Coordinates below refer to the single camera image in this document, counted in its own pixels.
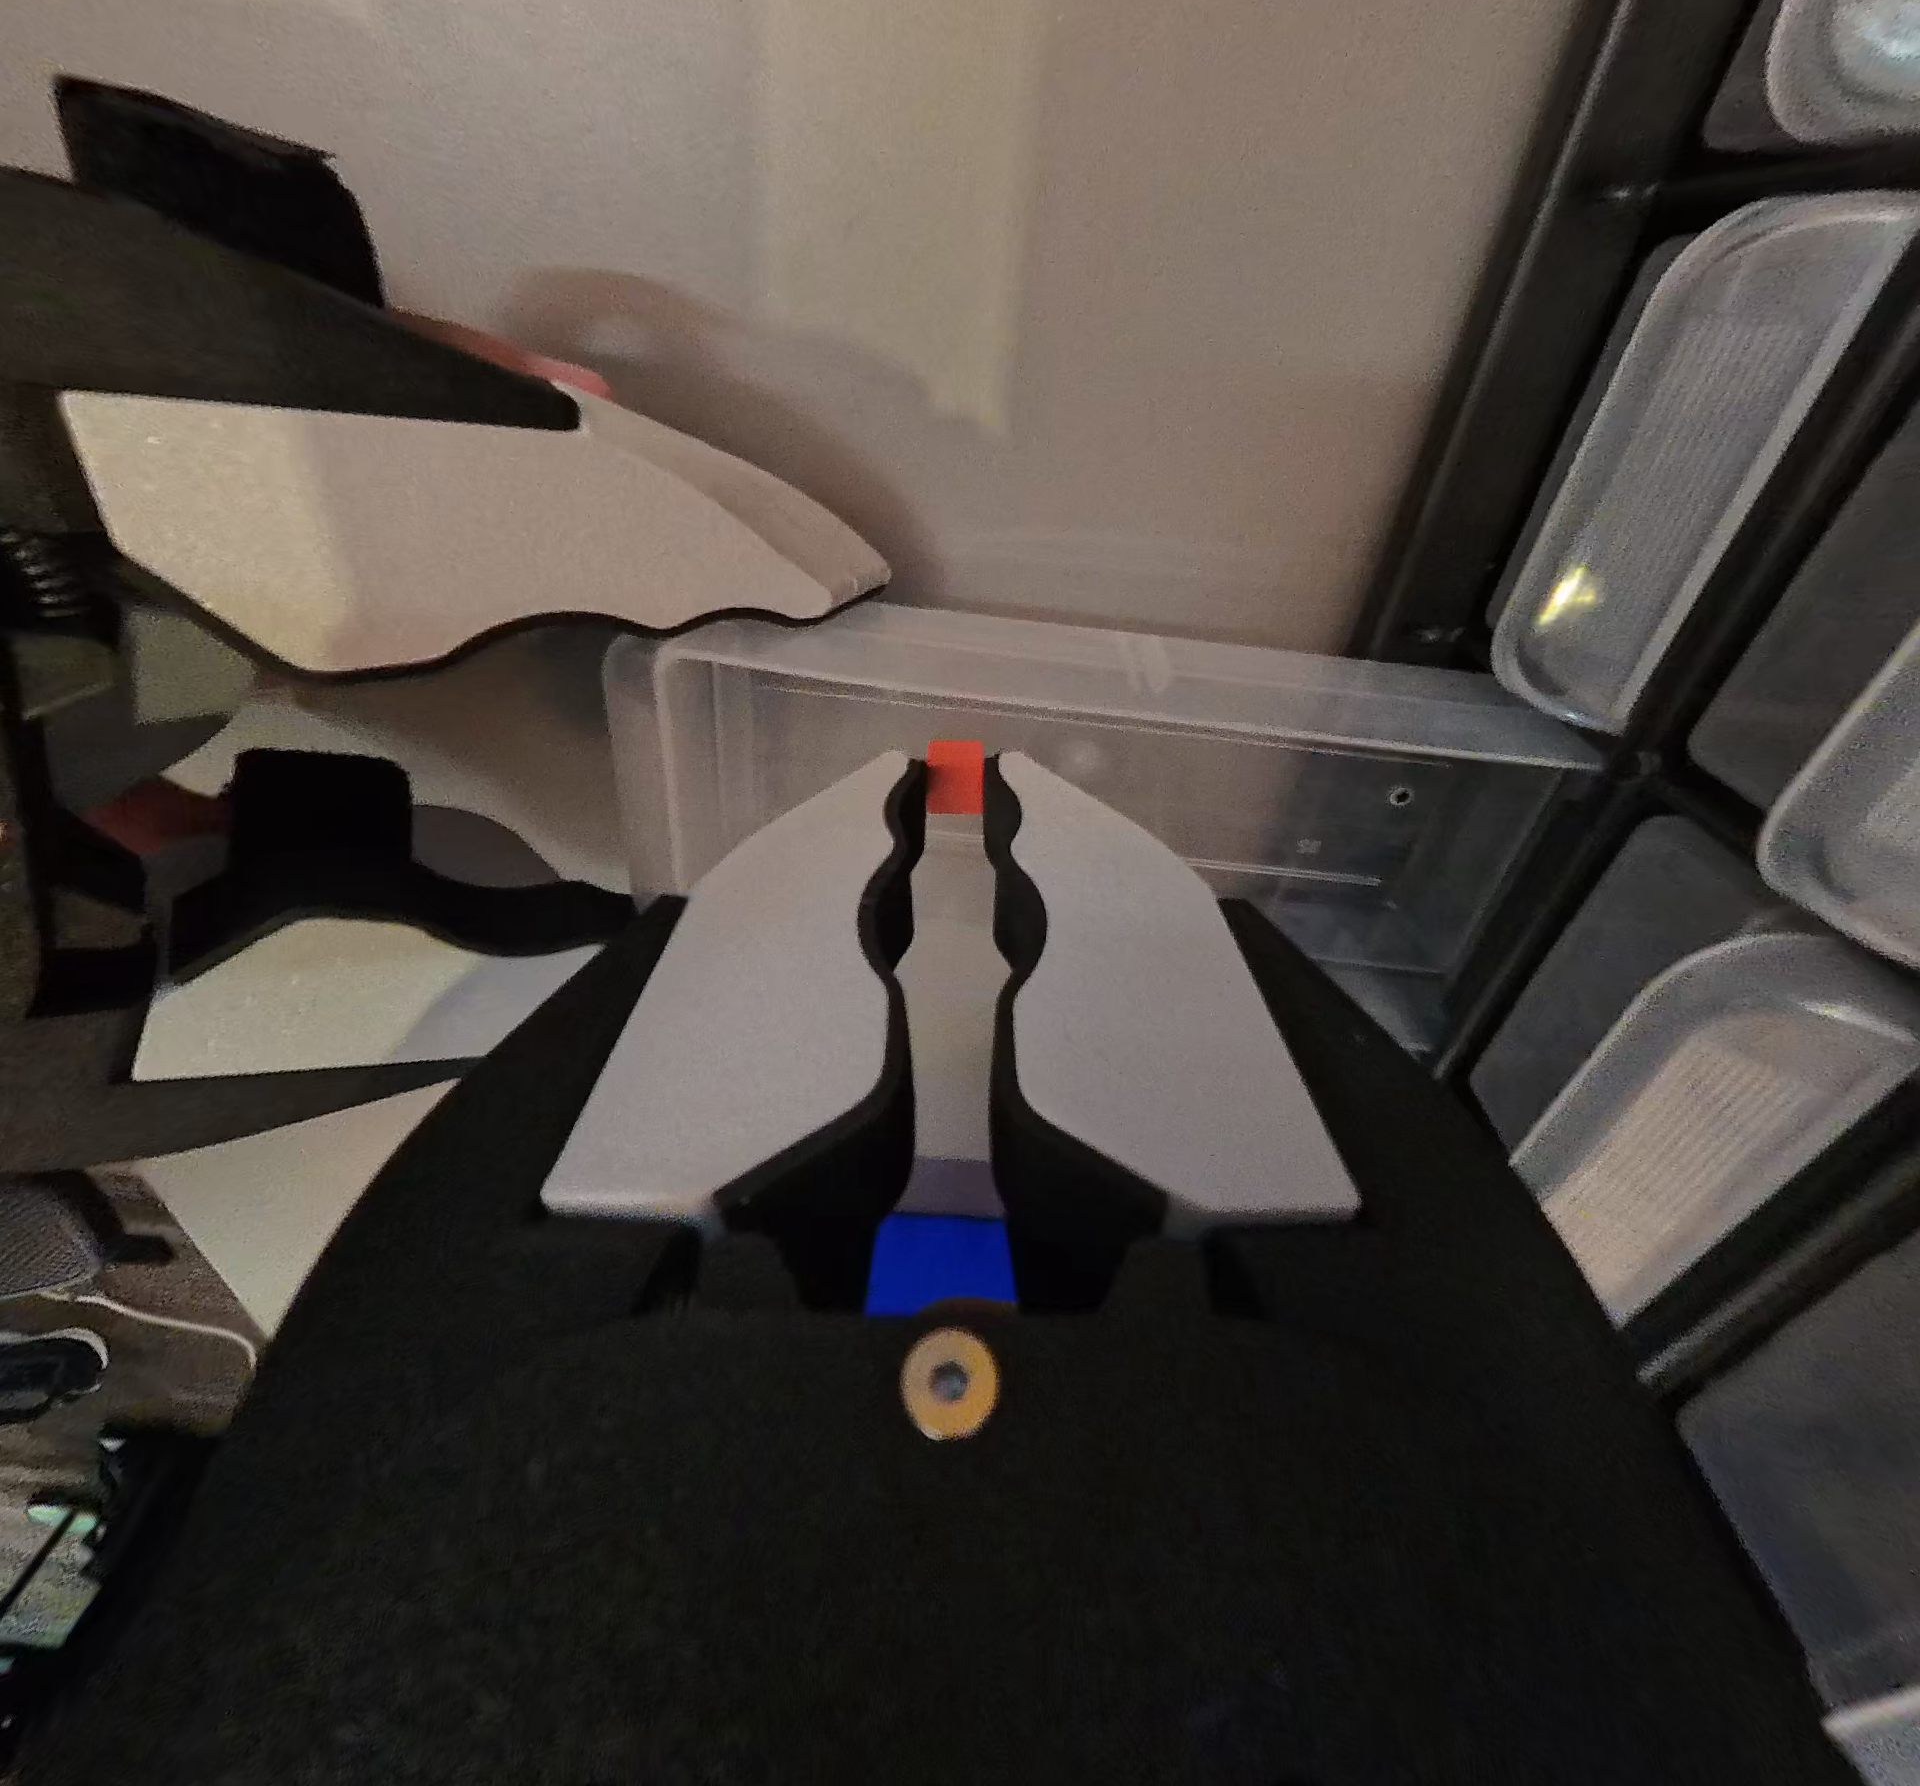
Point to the blue plastic bin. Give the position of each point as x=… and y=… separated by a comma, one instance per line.
x=943, y=1264

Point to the person's left hand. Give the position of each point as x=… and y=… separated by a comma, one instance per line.
x=508, y=356

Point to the clear plastic drawer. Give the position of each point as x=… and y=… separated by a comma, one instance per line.
x=1203, y=704

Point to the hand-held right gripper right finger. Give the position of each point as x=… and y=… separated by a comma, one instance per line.
x=1188, y=1048

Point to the rows of clear cabinet drawers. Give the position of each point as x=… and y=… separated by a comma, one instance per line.
x=1647, y=467

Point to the black office chair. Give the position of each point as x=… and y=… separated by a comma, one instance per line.
x=36, y=1239

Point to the black drawer cabinet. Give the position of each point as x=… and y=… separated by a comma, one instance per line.
x=1515, y=315

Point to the small red cube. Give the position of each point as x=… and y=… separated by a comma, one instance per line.
x=953, y=776

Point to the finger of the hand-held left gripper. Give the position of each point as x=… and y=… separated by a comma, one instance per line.
x=349, y=1005
x=446, y=527

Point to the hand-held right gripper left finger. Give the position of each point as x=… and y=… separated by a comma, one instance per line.
x=722, y=1048

